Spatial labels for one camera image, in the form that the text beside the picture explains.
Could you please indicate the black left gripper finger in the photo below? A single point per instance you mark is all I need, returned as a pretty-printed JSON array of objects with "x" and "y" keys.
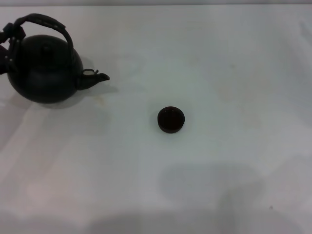
[
  {"x": 2, "y": 36},
  {"x": 20, "y": 31}
]

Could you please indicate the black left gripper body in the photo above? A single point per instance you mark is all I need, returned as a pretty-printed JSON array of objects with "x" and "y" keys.
[{"x": 3, "y": 61}]

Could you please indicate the small dark brown teacup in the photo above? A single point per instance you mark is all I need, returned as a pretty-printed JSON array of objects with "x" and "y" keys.
[{"x": 170, "y": 120}]

